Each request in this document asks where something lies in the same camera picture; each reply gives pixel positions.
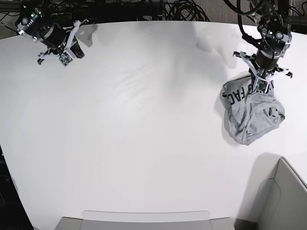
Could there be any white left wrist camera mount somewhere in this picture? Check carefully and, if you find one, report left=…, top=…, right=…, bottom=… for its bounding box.
left=233, top=52, right=293, bottom=93

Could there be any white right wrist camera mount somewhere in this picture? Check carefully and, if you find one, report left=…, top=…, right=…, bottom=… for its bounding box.
left=37, top=20, right=87, bottom=67

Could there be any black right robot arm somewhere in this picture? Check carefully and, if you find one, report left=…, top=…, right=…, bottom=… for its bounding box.
left=16, top=6, right=247, bottom=80

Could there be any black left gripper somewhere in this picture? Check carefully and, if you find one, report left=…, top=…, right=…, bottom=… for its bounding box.
left=253, top=50, right=280, bottom=74

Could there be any grey T-shirt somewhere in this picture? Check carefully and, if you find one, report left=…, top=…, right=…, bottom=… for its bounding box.
left=220, top=76, right=285, bottom=146

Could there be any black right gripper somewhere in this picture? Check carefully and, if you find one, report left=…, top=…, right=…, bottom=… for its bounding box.
left=38, top=23, right=84, bottom=58

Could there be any black cable bundle behind table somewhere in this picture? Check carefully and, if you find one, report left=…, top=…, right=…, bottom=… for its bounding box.
left=165, top=0, right=211, bottom=22

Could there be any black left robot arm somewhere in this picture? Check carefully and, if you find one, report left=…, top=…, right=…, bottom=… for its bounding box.
left=224, top=0, right=292, bottom=79

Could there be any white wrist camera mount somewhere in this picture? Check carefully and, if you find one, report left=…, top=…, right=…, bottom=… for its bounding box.
left=233, top=52, right=293, bottom=93
left=37, top=20, right=87, bottom=67

